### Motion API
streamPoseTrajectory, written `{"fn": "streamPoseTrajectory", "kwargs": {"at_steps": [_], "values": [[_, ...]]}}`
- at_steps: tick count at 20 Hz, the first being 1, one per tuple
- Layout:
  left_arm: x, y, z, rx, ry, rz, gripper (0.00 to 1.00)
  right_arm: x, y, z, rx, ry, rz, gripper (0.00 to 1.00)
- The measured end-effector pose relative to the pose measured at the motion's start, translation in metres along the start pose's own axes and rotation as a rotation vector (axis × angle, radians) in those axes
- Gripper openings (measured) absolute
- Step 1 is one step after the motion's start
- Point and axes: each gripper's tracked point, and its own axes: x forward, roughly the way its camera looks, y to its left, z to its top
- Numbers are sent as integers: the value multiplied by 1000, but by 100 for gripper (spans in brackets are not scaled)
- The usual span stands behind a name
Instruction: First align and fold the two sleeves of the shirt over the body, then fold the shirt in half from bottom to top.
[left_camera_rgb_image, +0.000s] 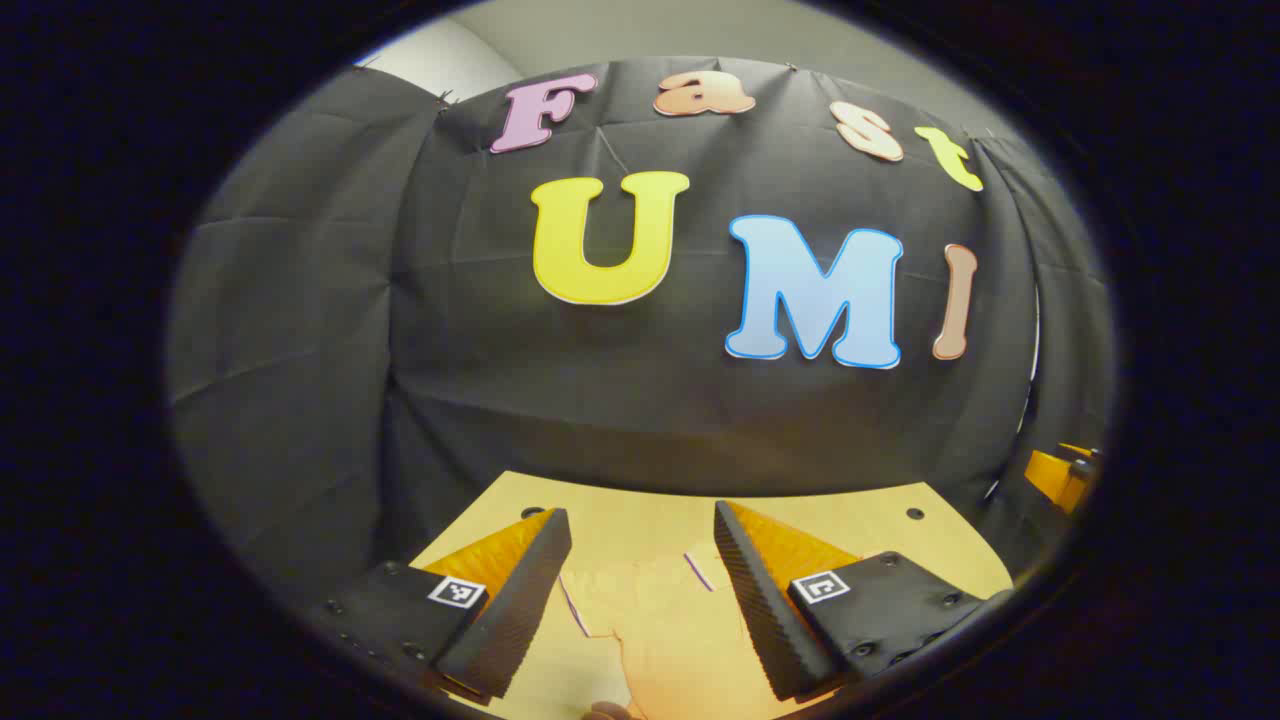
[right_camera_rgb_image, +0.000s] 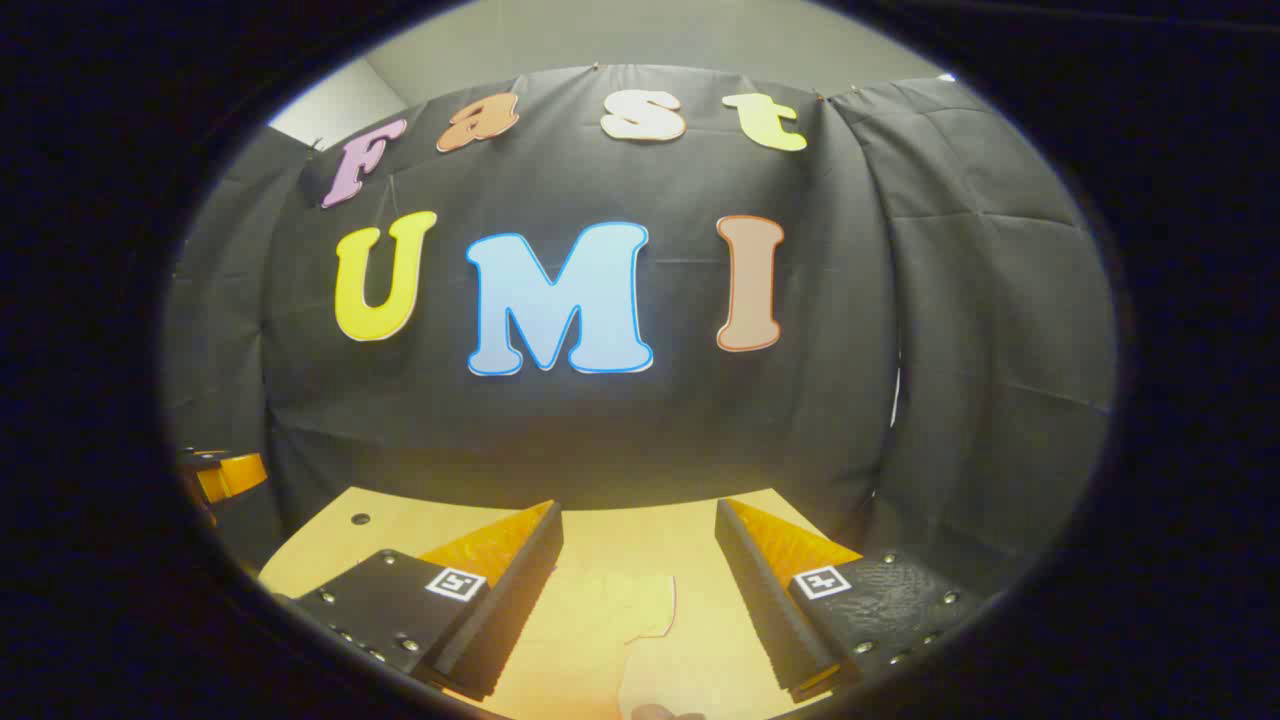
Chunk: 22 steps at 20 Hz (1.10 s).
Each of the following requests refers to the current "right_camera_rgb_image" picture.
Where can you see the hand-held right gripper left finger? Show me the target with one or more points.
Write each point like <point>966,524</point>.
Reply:
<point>515,610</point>

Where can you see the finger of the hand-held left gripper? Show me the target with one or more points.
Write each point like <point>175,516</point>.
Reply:
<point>235,475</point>

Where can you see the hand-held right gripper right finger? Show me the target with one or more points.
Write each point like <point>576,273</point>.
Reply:
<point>765,610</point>

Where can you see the orange T-shirt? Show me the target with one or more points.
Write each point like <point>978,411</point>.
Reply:
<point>600,620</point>

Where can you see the black backdrop cloth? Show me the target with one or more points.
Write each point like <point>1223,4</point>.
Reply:
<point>640,440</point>

